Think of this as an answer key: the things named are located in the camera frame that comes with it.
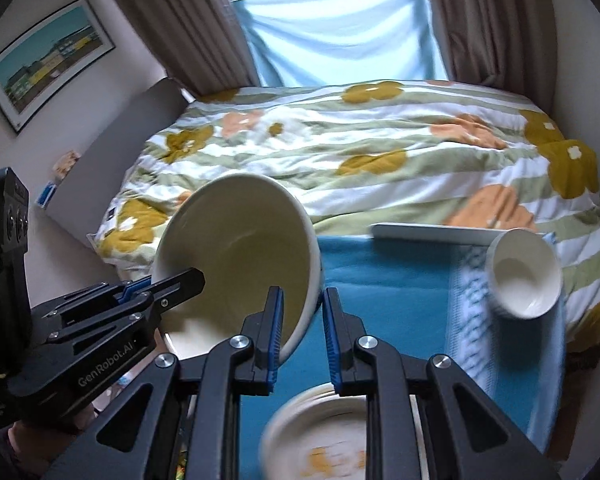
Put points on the yellow duck cartoon plate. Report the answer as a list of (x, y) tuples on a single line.
[(318, 434)]

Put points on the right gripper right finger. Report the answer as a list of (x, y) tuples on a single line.
[(424, 418)]

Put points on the light blue window cloth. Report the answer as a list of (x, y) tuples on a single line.
[(314, 43)]

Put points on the floral bed quilt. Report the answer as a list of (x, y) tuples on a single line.
[(431, 152)]

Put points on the cream ceramic bowl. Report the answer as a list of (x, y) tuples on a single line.
[(245, 233)]

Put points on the blue patterned table cloth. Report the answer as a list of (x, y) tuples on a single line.
[(429, 298)]

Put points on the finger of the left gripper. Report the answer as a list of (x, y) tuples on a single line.
[(167, 293)]

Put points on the framed landscape picture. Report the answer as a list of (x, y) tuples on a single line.
[(46, 57)]

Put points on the left human hand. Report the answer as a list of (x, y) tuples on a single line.
[(33, 450)]

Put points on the white rectangular tray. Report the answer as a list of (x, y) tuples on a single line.
[(458, 235)]

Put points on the brown curtain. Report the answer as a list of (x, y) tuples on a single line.
[(199, 43), (509, 45)]

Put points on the small white ribbed bowl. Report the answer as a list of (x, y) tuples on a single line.
[(523, 274)]

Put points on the right brown curtain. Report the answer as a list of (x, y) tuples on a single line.
[(509, 45)]

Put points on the left brown curtain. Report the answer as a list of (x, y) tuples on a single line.
[(199, 43)]

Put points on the grey headboard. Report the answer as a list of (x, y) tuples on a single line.
[(83, 197)]

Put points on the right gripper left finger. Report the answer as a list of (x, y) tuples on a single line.
[(177, 408)]

